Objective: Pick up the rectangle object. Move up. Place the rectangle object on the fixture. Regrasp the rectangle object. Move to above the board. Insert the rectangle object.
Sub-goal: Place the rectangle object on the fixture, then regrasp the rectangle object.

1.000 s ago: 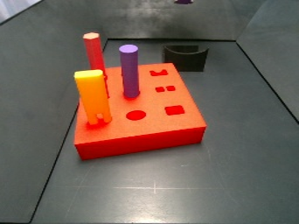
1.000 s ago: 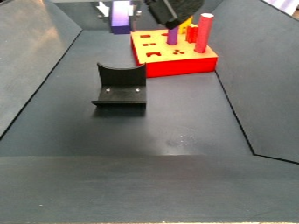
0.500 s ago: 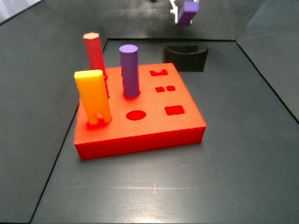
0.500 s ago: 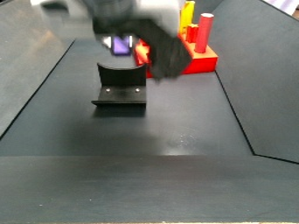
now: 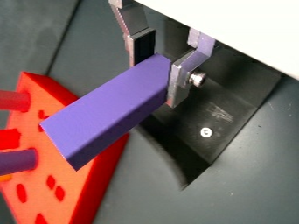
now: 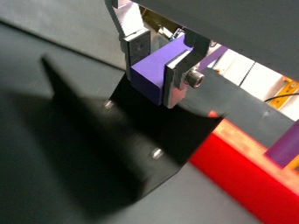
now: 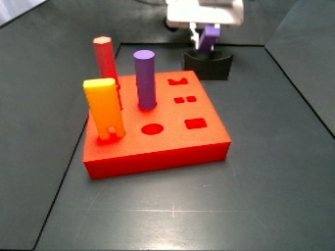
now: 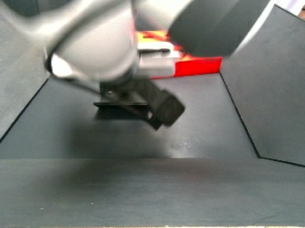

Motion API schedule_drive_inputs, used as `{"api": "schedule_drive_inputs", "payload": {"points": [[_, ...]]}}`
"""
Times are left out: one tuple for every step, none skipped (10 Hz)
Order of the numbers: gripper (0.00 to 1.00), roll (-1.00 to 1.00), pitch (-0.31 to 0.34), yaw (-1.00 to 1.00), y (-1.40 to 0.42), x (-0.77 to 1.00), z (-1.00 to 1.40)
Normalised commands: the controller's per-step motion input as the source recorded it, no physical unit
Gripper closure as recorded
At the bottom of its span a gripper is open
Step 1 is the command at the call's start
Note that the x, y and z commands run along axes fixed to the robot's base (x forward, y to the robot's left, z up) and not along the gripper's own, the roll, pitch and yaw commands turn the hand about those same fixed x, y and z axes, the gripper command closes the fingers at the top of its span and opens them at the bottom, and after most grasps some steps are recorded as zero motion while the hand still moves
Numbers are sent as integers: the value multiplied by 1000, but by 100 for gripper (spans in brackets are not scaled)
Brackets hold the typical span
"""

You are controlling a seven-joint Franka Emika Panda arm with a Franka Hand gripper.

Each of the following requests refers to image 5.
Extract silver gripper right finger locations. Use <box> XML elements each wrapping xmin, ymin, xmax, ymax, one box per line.
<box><xmin>166</xmin><ymin>28</ymin><xmax>215</xmax><ymax>108</ymax></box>

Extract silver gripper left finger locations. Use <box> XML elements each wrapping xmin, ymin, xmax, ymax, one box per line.
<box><xmin>108</xmin><ymin>0</ymin><xmax>156</xmax><ymax>67</ymax></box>

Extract purple rectangular block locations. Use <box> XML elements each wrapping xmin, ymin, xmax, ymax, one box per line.
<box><xmin>41</xmin><ymin>54</ymin><xmax>171</xmax><ymax>170</ymax></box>

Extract black curved fixture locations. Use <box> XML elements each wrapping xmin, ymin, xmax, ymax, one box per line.
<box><xmin>140</xmin><ymin>44</ymin><xmax>282</xmax><ymax>187</ymax></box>

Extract red peg board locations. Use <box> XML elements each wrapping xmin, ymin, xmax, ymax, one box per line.
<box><xmin>0</xmin><ymin>72</ymin><xmax>128</xmax><ymax>224</ymax></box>

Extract red hexagonal peg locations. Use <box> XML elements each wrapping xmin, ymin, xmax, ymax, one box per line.
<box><xmin>0</xmin><ymin>90</ymin><xmax>31</xmax><ymax>112</ymax></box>

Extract small red star peg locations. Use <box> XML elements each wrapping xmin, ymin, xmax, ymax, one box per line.
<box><xmin>0</xmin><ymin>129</ymin><xmax>21</xmax><ymax>150</ymax></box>

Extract purple cylinder peg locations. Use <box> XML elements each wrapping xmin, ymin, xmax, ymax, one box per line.
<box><xmin>0</xmin><ymin>149</ymin><xmax>37</xmax><ymax>175</ymax></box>

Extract yellow forked peg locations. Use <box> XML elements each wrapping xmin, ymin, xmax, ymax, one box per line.
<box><xmin>0</xmin><ymin>174</ymin><xmax>13</xmax><ymax>182</ymax></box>

